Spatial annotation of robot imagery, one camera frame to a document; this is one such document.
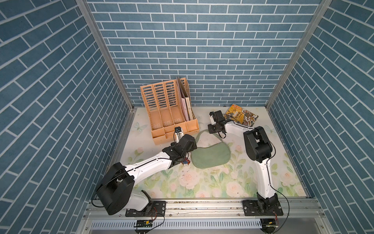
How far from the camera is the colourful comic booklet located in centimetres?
114

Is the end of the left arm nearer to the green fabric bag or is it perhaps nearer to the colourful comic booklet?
the green fabric bag

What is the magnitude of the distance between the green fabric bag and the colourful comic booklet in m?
0.26

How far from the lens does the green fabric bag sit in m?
0.90

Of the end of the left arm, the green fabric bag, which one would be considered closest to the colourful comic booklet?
the green fabric bag
